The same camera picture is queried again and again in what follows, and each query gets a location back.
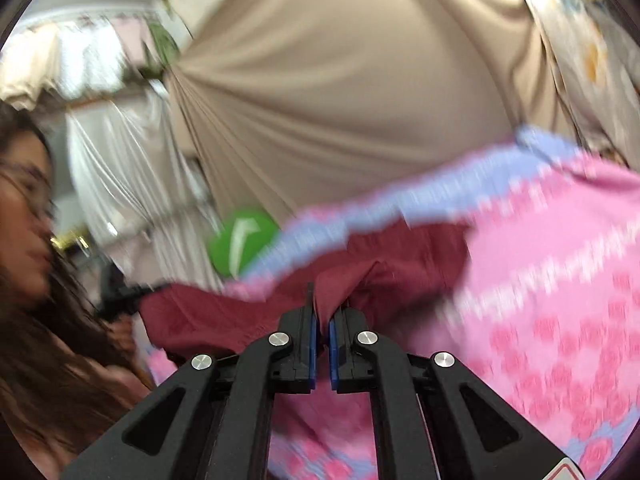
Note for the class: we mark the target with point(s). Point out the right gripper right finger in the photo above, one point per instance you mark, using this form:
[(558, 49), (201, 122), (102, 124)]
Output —
[(433, 418)]

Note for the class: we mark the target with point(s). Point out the pink floral bed sheet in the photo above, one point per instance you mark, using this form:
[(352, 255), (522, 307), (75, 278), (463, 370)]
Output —
[(522, 261)]

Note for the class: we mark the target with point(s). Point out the green round pillow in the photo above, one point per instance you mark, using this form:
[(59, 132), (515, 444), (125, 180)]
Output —
[(240, 240)]

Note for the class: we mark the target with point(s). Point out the beige curtain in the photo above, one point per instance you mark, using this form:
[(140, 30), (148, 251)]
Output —
[(291, 103)]

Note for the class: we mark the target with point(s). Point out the maroon puffer jacket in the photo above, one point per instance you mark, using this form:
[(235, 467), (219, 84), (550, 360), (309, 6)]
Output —
[(310, 299)]

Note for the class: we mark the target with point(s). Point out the person's head with glasses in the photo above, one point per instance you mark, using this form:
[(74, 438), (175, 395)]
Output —
[(65, 377)]

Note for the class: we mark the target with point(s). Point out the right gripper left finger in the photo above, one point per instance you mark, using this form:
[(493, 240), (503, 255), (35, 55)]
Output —
[(212, 418)]

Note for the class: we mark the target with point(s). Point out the white satin curtain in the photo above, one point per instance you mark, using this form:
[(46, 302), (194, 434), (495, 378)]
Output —
[(148, 209)]

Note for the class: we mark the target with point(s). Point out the floral patterned cloth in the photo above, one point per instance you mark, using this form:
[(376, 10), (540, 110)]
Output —
[(597, 73)]

